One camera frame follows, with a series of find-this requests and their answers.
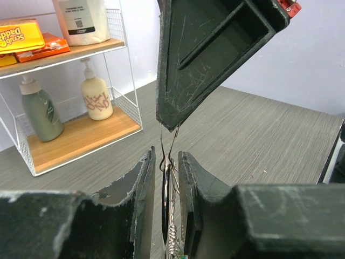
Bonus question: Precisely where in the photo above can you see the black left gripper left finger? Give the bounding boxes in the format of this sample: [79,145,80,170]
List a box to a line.
[1,148,156,258]

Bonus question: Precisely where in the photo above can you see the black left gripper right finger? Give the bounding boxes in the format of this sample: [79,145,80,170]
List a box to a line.
[178,151,344,258]

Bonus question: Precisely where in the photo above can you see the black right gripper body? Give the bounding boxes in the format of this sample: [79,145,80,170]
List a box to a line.
[277,0,302,18]

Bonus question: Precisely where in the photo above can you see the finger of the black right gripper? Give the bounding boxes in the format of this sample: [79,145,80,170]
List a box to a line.
[156,1,291,131]
[157,0,166,15]

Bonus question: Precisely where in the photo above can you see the large metal keyring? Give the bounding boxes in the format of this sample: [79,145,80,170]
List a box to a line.
[158,122,187,259]

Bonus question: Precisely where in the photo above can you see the white pouch bag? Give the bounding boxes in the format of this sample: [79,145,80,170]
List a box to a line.
[52,0,111,46]

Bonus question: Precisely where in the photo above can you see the white paper cup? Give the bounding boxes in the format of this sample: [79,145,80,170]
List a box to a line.
[80,58,113,121]

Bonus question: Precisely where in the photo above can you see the orange snack box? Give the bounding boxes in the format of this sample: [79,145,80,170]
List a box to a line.
[1,19,70,67]

